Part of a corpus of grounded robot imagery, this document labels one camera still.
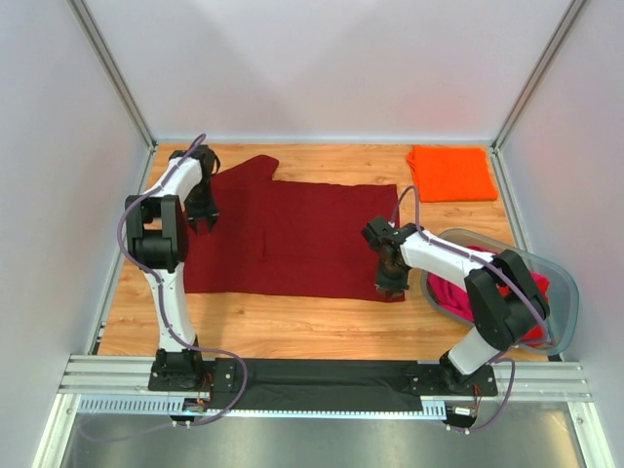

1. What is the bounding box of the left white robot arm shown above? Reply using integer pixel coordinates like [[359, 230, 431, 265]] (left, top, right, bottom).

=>
[[117, 143, 220, 391]]

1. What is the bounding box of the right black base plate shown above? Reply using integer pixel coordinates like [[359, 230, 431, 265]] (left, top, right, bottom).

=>
[[407, 363, 498, 397]]

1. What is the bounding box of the clear plastic basket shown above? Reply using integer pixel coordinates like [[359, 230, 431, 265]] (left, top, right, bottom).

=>
[[420, 228, 579, 356]]

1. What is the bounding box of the aluminium frame post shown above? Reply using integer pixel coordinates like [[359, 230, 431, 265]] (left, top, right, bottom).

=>
[[66, 0, 157, 149], [490, 0, 589, 152]]

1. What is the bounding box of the pink t shirt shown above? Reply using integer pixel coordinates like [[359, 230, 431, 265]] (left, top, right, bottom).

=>
[[427, 245, 550, 323]]

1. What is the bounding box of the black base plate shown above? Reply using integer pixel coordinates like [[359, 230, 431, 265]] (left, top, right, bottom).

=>
[[147, 358, 243, 393], [407, 363, 498, 397]]

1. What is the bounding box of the dark red t shirt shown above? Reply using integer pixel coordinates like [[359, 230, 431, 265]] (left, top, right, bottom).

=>
[[183, 155, 398, 301]]

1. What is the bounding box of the slotted cable duct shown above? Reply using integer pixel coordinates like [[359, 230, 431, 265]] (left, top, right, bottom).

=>
[[77, 395, 447, 421]]

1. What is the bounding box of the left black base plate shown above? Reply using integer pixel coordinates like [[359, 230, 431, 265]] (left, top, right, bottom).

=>
[[147, 358, 243, 393]]

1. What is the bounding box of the aluminium front rail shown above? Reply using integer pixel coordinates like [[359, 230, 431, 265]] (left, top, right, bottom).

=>
[[58, 355, 593, 402]]

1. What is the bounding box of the folded orange t shirt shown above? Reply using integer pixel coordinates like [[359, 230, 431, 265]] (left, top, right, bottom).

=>
[[406, 145, 498, 203]]

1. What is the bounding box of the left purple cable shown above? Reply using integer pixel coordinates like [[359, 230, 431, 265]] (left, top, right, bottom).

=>
[[77, 134, 250, 443]]

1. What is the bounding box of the right aluminium frame post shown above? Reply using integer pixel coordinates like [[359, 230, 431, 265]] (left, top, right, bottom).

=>
[[490, 0, 589, 152]]

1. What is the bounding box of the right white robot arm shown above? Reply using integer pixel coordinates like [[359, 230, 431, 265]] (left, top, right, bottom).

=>
[[362, 217, 550, 387]]

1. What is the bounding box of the black cloth strip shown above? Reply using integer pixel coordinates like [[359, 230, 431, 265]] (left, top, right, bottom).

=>
[[234, 359, 422, 412]]

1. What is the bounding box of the left aluminium frame post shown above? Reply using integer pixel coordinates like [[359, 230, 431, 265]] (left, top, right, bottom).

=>
[[66, 0, 157, 149]]

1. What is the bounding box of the bright red t shirt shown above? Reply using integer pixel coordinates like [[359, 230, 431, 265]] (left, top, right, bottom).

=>
[[499, 287, 550, 348]]

